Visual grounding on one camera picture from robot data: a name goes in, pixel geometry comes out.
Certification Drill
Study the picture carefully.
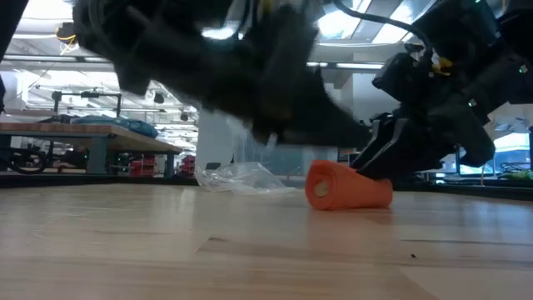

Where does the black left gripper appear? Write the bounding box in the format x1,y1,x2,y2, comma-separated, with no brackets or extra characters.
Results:
232,3,372,150

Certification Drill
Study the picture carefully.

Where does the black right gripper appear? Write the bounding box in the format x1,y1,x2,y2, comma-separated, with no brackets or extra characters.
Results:
351,93,496,181

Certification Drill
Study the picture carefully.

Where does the orange bandage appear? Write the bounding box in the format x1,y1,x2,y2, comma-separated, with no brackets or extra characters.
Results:
304,159,395,212

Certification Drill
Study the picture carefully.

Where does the clear plastic bag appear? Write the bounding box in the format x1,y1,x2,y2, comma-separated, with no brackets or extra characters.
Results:
194,161,299,196

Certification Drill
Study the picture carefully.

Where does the clear plastic storage box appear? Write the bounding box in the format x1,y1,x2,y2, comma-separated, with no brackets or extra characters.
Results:
231,118,355,188

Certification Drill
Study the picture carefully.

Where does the green object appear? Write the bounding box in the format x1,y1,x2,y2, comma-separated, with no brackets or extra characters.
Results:
506,169,533,181

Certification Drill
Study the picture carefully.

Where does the teal cloth cover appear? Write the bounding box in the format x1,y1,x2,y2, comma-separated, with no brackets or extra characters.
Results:
71,114,160,140

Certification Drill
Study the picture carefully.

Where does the wooden workbench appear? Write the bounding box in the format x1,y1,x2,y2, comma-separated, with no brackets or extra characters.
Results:
0,122,184,178

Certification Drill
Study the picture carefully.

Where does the linear ceiling light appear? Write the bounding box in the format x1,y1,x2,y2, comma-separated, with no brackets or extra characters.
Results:
0,52,386,72

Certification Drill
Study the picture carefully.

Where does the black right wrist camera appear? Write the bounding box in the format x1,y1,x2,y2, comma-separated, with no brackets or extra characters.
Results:
371,52,434,103

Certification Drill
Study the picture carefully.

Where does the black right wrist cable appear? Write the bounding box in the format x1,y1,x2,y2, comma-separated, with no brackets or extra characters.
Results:
332,0,434,52

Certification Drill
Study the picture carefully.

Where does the silver ventilation duct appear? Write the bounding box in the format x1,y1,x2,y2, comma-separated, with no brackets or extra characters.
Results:
147,78,203,110

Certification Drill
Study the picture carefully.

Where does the black camera rig frame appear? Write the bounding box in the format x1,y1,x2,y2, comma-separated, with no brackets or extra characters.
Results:
51,89,124,118

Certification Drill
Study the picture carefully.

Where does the black ceiling cable reel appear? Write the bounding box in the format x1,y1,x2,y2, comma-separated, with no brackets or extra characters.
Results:
54,21,80,55

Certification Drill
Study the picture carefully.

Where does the black cable coil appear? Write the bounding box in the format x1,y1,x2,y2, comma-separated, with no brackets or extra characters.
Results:
6,146,47,176

